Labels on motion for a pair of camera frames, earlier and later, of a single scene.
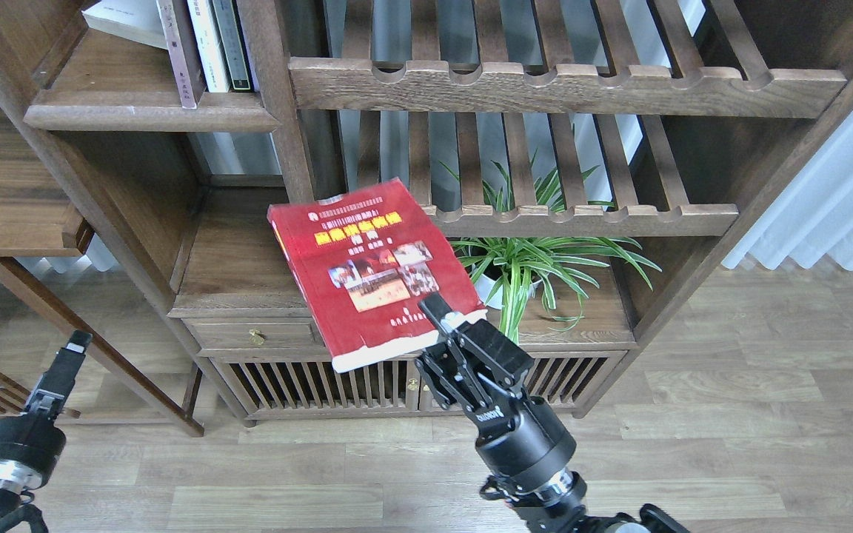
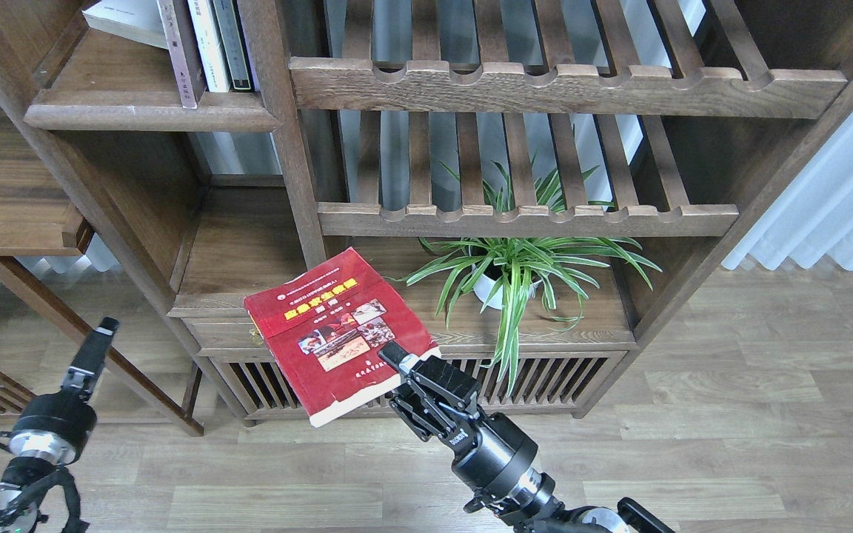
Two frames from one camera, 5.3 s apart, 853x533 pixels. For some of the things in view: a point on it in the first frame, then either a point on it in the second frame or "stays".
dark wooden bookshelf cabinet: [588, 163] stays
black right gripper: [521, 440] -> [492, 451]
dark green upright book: [232, 44] stays
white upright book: [210, 50] stays
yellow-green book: [138, 20] stays
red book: [366, 260] -> [326, 325]
